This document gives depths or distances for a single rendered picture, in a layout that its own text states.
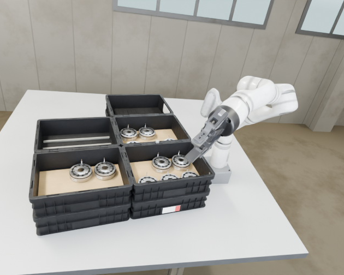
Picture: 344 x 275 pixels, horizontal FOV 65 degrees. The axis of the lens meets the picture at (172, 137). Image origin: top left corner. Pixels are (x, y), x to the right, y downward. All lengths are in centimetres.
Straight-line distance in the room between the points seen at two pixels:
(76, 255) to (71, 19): 246
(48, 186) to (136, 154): 44
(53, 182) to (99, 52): 212
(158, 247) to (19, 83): 272
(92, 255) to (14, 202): 48
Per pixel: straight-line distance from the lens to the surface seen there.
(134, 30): 318
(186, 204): 140
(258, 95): 76
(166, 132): 173
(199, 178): 128
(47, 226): 128
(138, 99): 196
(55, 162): 141
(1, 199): 153
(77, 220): 128
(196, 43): 332
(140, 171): 140
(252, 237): 144
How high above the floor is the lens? 174
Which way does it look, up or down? 33 degrees down
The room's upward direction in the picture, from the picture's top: 10 degrees clockwise
